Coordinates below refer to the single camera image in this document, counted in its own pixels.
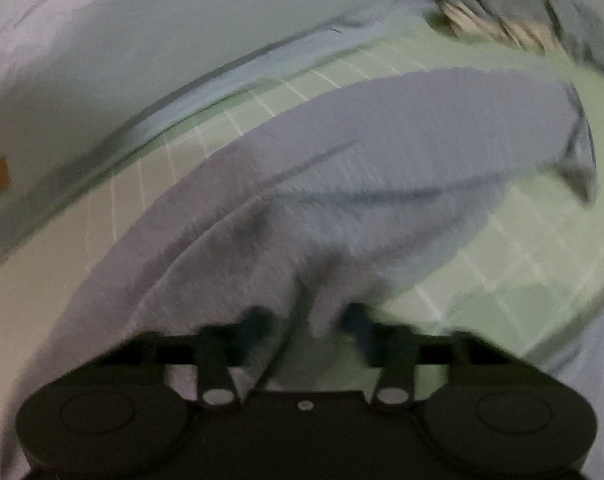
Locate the large grey garment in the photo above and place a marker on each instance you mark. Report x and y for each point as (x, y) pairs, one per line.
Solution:
(357, 160)

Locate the carrot print pale curtain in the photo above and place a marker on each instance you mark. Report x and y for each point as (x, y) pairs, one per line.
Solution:
(157, 25)

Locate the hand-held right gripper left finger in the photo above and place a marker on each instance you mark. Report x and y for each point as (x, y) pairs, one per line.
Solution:
(259, 322)

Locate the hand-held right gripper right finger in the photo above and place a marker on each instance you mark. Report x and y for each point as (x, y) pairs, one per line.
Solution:
(358, 322)

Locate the beige garment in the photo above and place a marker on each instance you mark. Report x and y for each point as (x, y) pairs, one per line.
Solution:
(486, 22)

